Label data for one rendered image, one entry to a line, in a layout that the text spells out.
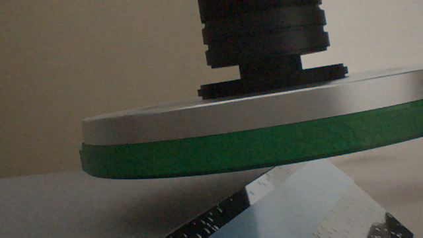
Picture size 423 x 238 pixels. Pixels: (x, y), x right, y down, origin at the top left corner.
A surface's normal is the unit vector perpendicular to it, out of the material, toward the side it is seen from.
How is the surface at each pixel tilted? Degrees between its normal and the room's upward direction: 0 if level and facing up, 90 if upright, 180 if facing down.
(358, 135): 90
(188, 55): 90
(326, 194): 43
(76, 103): 90
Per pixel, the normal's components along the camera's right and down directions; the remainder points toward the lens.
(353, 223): 0.51, -0.80
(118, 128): -0.71, 0.15
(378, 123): 0.22, 0.02
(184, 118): -0.45, 0.12
